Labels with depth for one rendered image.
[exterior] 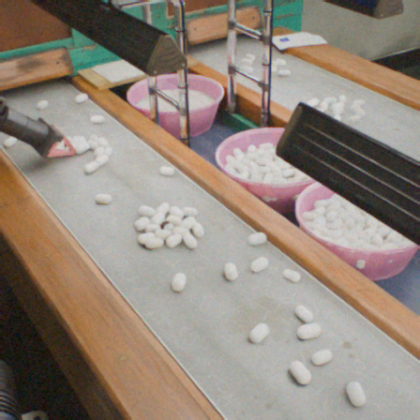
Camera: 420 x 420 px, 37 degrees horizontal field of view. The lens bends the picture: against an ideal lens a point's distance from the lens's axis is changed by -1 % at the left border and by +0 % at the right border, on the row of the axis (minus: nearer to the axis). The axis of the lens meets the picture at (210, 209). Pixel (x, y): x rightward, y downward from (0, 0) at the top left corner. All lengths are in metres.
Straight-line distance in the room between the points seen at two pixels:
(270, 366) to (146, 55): 0.57
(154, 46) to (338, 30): 2.62
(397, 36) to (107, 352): 3.32
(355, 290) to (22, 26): 1.21
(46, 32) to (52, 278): 0.95
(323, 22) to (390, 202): 2.90
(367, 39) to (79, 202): 2.77
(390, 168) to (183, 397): 0.42
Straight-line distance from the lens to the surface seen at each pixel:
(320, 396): 0.95
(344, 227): 1.28
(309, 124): 0.84
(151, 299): 1.09
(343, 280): 1.10
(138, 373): 0.94
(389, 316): 1.05
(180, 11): 1.40
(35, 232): 1.25
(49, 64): 1.87
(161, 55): 1.14
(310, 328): 1.01
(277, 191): 1.35
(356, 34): 3.80
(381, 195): 0.75
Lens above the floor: 1.46
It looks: 34 degrees down
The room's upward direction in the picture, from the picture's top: 1 degrees counter-clockwise
